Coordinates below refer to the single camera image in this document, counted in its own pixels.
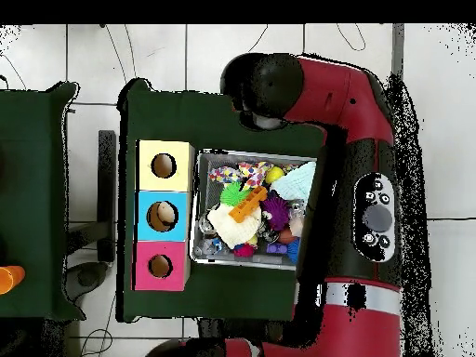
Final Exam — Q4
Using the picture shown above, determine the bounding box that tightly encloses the smooth yellow ball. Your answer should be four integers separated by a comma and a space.
264, 165, 285, 185

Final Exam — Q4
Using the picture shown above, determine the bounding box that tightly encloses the shallow mesh bin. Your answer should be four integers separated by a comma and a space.
189, 148, 319, 271

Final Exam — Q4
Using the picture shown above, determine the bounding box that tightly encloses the orange plastic block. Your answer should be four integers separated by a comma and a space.
227, 185, 269, 224

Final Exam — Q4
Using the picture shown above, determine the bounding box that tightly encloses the cream knitted cloth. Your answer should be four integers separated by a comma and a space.
205, 202, 263, 250

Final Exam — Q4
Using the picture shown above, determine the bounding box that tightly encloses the wooden box with three holes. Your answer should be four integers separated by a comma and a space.
131, 139, 196, 293

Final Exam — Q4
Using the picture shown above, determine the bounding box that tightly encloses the blue spiky rubber ball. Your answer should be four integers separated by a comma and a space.
285, 237, 302, 265

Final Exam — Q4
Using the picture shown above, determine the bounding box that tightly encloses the purple spiky rubber ball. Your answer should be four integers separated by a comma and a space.
259, 195, 291, 231

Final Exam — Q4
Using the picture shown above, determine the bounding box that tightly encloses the mint green cloth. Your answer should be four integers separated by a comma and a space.
280, 160, 317, 204

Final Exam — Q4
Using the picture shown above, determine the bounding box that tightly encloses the green spiky rubber ball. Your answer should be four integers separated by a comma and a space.
218, 180, 252, 207

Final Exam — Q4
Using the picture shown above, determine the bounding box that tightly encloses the dark green table cloth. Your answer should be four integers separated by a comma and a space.
0, 81, 86, 321
116, 77, 328, 323

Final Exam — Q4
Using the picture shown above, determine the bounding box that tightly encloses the orange cup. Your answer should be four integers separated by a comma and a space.
0, 264, 26, 296

